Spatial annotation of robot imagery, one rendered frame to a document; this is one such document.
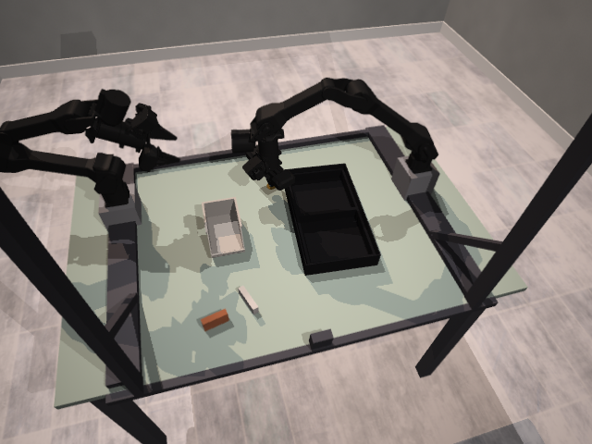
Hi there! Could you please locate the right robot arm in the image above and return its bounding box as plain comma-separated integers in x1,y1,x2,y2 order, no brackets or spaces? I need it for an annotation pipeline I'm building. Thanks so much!
231,78,438,180

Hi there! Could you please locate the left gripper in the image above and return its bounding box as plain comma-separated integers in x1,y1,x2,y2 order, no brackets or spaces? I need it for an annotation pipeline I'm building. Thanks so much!
116,119,180,172

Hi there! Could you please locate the orange rectangular block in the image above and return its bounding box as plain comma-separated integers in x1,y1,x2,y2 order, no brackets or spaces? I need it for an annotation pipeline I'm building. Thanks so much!
201,309,229,331

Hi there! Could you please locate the pale pink rectangular block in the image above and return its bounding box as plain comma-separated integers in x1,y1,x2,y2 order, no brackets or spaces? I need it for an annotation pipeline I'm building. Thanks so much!
238,286,259,315

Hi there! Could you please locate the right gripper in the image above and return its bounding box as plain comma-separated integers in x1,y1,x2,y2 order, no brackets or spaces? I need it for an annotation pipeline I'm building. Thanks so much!
246,144,295,191

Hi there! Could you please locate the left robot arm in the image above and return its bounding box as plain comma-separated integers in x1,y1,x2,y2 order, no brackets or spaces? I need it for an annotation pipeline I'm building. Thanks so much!
0,89,158,207

